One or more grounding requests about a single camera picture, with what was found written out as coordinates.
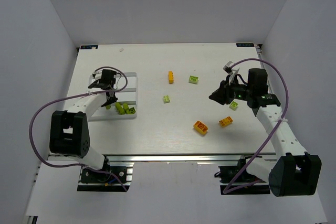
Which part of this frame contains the long orange lego brick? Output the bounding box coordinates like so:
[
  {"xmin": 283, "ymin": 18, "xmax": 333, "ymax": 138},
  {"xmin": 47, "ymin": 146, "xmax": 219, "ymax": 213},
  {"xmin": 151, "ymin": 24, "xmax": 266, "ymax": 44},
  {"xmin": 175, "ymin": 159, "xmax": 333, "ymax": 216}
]
[{"xmin": 168, "ymin": 71, "xmax": 174, "ymax": 84}]

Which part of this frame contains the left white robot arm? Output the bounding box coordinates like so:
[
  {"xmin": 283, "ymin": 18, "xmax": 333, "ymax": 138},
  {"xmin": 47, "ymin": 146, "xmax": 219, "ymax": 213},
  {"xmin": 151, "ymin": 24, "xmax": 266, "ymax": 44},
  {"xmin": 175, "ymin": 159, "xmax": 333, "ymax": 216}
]
[{"xmin": 49, "ymin": 69, "xmax": 117, "ymax": 170}]

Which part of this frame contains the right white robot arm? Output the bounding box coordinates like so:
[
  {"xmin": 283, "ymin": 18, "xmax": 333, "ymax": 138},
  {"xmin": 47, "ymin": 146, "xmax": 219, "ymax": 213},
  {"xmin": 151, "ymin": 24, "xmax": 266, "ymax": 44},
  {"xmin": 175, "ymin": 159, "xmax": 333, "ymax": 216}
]
[{"xmin": 209, "ymin": 68, "xmax": 322, "ymax": 197}]

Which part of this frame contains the pale green lego brick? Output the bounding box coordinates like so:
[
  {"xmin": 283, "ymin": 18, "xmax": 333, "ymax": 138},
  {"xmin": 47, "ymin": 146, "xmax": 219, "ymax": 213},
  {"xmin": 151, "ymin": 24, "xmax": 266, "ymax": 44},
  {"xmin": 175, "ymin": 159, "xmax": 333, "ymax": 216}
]
[{"xmin": 229, "ymin": 101, "xmax": 238, "ymax": 111}]

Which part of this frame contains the white compartment tray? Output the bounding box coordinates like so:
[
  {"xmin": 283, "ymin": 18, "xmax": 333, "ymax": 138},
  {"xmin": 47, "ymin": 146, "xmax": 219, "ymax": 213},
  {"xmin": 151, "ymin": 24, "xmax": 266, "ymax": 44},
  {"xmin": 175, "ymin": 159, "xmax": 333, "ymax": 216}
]
[{"xmin": 89, "ymin": 72, "xmax": 138, "ymax": 122}]

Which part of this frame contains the light green lego brick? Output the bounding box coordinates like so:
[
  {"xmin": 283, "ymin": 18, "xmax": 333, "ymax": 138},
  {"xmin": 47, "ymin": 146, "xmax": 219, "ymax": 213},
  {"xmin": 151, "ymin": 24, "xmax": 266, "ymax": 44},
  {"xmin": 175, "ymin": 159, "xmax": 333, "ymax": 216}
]
[
  {"xmin": 163, "ymin": 95, "xmax": 170, "ymax": 103},
  {"xmin": 188, "ymin": 76, "xmax": 198, "ymax": 84}
]

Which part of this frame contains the orange curved lego brick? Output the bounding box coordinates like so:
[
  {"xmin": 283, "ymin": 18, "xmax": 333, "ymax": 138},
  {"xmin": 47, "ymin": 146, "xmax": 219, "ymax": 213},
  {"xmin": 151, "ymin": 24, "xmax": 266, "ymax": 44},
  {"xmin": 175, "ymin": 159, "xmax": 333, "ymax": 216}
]
[{"xmin": 193, "ymin": 121, "xmax": 208, "ymax": 135}]

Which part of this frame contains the right blue label sticker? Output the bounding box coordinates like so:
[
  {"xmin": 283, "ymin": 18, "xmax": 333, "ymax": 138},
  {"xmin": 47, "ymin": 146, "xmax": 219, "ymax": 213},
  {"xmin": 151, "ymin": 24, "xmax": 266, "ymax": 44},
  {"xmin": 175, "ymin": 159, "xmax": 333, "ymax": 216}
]
[{"xmin": 236, "ymin": 42, "xmax": 255, "ymax": 47}]

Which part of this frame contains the blue label sticker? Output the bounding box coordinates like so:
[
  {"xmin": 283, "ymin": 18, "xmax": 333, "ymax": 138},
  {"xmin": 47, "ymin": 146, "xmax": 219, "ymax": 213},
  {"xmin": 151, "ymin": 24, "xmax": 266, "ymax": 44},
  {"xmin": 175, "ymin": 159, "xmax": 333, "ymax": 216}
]
[
  {"xmin": 236, "ymin": 42, "xmax": 255, "ymax": 47},
  {"xmin": 80, "ymin": 45, "xmax": 98, "ymax": 50}
]

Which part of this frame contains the left blue label sticker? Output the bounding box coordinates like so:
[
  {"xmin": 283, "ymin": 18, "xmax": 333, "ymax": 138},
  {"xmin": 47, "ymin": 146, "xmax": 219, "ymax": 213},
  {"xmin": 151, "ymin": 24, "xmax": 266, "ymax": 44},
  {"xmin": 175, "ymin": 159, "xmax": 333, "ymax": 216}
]
[{"xmin": 80, "ymin": 45, "xmax": 98, "ymax": 50}]

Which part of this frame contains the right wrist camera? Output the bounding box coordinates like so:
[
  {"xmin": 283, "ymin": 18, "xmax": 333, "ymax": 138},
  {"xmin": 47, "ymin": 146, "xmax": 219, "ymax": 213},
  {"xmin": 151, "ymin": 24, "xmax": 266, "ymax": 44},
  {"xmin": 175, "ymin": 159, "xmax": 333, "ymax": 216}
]
[{"xmin": 223, "ymin": 61, "xmax": 240, "ymax": 84}]

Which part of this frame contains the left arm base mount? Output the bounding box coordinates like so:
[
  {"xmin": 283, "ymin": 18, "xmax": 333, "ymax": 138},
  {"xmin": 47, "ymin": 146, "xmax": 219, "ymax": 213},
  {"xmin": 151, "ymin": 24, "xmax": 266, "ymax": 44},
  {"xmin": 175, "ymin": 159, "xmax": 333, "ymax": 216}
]
[{"xmin": 77, "ymin": 164, "xmax": 133, "ymax": 193}]

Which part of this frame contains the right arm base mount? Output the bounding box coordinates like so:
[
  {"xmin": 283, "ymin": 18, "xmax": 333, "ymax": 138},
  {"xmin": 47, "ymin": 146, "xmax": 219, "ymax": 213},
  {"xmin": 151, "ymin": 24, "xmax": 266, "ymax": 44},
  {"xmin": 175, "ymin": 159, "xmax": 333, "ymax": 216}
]
[{"xmin": 214, "ymin": 156, "xmax": 270, "ymax": 196}]

